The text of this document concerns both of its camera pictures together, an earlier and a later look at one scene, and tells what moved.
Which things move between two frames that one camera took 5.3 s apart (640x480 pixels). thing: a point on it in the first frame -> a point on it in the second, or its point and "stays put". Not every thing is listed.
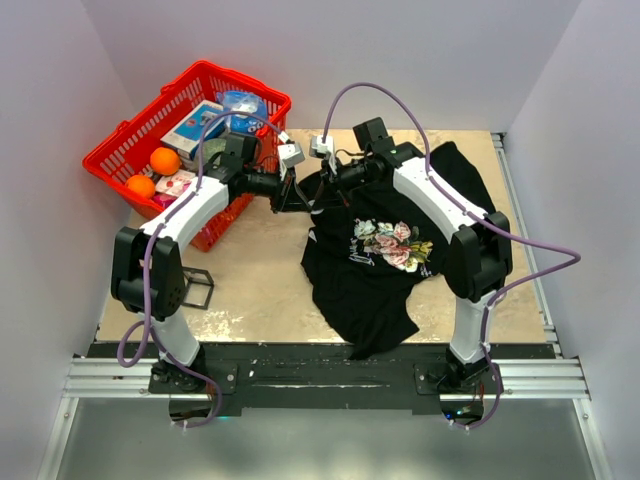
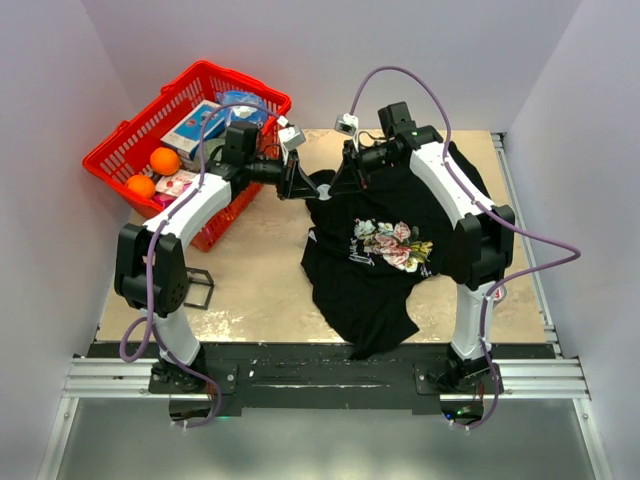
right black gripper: (333, 188) -> (354, 176)
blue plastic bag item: (243, 102) stays put
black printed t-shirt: (364, 260) stays put
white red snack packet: (173, 184) stays put
